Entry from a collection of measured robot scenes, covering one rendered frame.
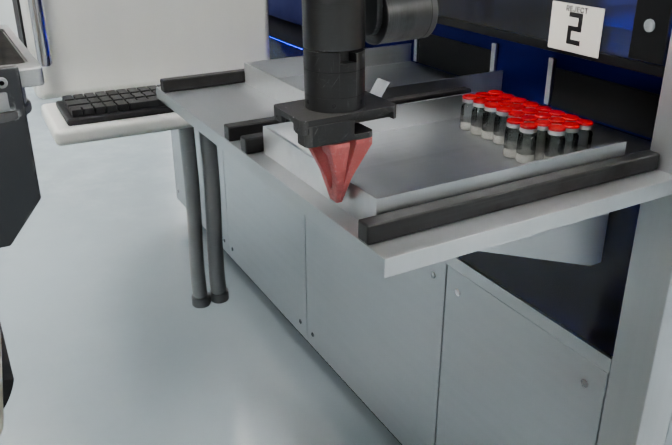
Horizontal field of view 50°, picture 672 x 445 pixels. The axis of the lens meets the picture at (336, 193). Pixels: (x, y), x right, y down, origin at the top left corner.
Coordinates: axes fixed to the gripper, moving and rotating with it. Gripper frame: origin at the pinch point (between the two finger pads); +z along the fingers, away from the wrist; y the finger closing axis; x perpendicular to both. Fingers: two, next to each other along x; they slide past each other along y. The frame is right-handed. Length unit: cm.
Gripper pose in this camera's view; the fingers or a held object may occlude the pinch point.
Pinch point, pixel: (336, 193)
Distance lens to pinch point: 71.3
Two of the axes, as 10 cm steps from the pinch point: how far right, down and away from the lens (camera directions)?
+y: 8.7, -2.0, 4.5
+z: 0.1, 9.2, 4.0
